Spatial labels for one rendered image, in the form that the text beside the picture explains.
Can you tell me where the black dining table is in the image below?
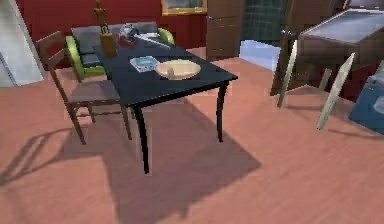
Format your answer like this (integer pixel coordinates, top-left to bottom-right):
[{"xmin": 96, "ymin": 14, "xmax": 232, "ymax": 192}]
[{"xmin": 92, "ymin": 43, "xmax": 239, "ymax": 175}]

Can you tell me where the tan round bowl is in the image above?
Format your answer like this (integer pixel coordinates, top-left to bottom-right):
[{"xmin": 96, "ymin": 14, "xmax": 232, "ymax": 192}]
[{"xmin": 154, "ymin": 59, "xmax": 202, "ymax": 81}]

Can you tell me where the brown wooden cabinet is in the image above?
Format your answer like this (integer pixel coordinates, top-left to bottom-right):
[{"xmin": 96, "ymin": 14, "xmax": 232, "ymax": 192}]
[{"xmin": 205, "ymin": 0, "xmax": 247, "ymax": 62}]

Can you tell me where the pale blue box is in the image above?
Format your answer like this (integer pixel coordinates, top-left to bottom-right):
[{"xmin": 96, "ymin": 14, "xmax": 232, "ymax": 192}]
[{"xmin": 238, "ymin": 39, "xmax": 282, "ymax": 72}]

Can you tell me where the red grey rounded object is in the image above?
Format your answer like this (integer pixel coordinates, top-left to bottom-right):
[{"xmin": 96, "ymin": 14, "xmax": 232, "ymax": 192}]
[{"xmin": 117, "ymin": 23, "xmax": 140, "ymax": 47}]

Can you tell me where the brown wooden chair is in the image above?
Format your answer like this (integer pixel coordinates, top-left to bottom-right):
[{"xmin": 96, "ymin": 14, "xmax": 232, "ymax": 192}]
[{"xmin": 35, "ymin": 30, "xmax": 134, "ymax": 146}]

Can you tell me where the gold framed picture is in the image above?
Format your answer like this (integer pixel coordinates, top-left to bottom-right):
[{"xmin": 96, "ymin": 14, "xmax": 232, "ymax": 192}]
[{"xmin": 161, "ymin": 0, "xmax": 208, "ymax": 17}]

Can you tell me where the brown wooden statue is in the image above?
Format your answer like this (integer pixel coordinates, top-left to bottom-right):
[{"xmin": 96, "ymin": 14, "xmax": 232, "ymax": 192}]
[{"xmin": 92, "ymin": 0, "xmax": 118, "ymax": 59}]

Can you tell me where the brown wooden room door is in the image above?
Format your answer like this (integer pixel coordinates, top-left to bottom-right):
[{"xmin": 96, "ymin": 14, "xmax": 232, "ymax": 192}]
[{"xmin": 269, "ymin": 0, "xmax": 338, "ymax": 97}]

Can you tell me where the green grey armchair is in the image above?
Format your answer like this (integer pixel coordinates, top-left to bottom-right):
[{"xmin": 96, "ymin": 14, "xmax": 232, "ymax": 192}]
[{"xmin": 65, "ymin": 21, "xmax": 176, "ymax": 82}]

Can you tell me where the brown desk with pale legs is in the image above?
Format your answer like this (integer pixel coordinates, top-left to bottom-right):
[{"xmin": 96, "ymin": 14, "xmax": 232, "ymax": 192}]
[{"xmin": 276, "ymin": 7, "xmax": 384, "ymax": 131}]

